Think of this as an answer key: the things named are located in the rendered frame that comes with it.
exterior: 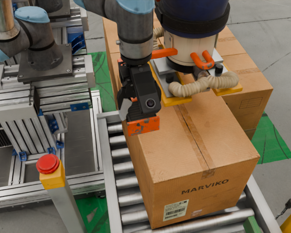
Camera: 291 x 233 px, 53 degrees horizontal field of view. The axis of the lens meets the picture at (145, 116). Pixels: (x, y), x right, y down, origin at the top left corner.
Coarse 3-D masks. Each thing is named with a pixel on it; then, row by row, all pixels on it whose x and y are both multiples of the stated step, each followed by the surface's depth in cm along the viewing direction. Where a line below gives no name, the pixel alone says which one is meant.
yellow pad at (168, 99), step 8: (160, 48) 117; (152, 64) 110; (152, 72) 108; (176, 72) 108; (160, 80) 104; (168, 80) 102; (176, 80) 104; (160, 88) 102; (168, 96) 98; (168, 104) 97; (176, 104) 98
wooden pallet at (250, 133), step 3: (108, 63) 271; (108, 66) 282; (111, 81) 271; (111, 84) 269; (114, 93) 243; (114, 96) 247; (249, 129) 216; (252, 129) 217; (255, 129) 218; (246, 132) 218; (249, 132) 219; (252, 132) 220; (249, 135) 222; (252, 135) 223; (249, 138) 225
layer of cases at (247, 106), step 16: (112, 32) 232; (224, 32) 232; (112, 48) 218; (224, 48) 218; (240, 48) 218; (112, 64) 205; (240, 64) 204; (112, 80) 241; (240, 80) 193; (256, 80) 193; (224, 96) 183; (240, 96) 186; (256, 96) 190; (240, 112) 199; (256, 112) 203
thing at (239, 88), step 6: (216, 66) 105; (222, 66) 105; (210, 72) 106; (216, 72) 106; (222, 72) 106; (240, 84) 102; (216, 90) 101; (222, 90) 100; (228, 90) 101; (234, 90) 101; (240, 90) 102
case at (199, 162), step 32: (192, 96) 124; (160, 128) 112; (192, 128) 112; (224, 128) 112; (160, 160) 102; (192, 160) 102; (224, 160) 102; (256, 160) 104; (160, 192) 102; (192, 192) 109; (224, 192) 118; (160, 224) 124
